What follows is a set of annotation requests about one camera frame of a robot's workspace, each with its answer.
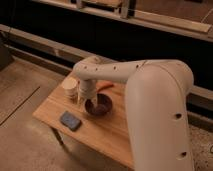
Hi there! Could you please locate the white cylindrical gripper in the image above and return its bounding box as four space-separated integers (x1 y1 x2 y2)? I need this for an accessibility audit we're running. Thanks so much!
77 80 98 107

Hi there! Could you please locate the dark brown ceramic bowl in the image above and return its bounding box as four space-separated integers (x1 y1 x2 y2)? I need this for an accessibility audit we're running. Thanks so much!
85 93 113 116

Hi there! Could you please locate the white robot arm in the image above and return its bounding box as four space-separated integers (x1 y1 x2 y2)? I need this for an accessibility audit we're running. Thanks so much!
73 56 195 171

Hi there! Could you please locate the beige paper cup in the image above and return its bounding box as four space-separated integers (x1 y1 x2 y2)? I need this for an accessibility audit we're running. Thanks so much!
61 77 78 100

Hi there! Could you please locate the blue grey sponge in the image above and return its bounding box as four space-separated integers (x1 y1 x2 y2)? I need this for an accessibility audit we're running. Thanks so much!
60 111 82 131

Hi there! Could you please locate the wooden table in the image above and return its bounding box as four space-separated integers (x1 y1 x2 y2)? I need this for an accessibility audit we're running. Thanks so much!
33 83 134 169

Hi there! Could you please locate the wooden shelf rail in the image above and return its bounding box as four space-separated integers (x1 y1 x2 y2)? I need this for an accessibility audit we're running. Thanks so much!
33 0 213 42

